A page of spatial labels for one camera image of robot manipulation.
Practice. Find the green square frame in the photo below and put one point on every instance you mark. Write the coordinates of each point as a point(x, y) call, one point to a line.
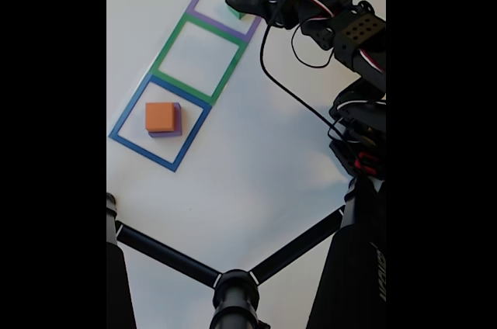
point(229, 69)

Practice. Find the black camera tripod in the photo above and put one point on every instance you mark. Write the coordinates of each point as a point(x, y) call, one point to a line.
point(349, 267)

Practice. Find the orange square block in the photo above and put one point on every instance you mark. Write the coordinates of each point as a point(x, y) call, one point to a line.
point(159, 116)

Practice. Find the green square block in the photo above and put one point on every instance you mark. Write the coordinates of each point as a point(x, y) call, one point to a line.
point(237, 14)

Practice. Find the blue square frame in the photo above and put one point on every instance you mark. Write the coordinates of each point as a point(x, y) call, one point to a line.
point(194, 133)

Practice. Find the purple square block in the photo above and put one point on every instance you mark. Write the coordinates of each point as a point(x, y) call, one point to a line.
point(178, 123)

